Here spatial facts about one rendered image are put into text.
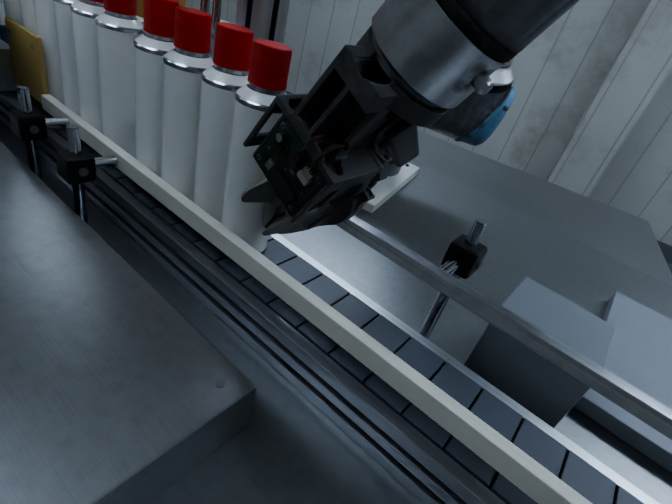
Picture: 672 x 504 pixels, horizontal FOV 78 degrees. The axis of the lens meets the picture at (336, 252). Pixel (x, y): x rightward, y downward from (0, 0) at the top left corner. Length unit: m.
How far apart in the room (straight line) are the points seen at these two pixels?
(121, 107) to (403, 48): 0.41
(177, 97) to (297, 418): 0.32
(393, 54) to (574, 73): 3.40
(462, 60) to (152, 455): 0.29
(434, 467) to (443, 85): 0.26
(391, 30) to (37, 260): 0.34
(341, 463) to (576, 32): 3.45
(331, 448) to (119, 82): 0.46
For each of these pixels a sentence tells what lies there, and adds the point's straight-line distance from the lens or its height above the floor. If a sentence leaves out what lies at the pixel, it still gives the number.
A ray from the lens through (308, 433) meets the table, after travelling 0.38.
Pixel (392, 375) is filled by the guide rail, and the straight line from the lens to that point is 0.34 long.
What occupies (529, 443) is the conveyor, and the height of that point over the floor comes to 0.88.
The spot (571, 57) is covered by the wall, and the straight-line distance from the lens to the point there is 3.63.
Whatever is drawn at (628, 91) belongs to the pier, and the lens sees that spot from 3.49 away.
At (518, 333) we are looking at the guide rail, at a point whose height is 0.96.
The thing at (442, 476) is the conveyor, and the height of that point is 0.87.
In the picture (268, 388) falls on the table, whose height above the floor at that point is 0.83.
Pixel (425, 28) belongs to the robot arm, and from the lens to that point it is 0.25.
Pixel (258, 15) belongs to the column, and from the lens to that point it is 0.58.
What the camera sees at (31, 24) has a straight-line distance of 0.77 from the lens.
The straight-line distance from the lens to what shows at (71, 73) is 0.68.
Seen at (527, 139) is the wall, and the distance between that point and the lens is 3.69.
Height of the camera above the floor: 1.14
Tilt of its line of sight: 33 degrees down
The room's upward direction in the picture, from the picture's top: 17 degrees clockwise
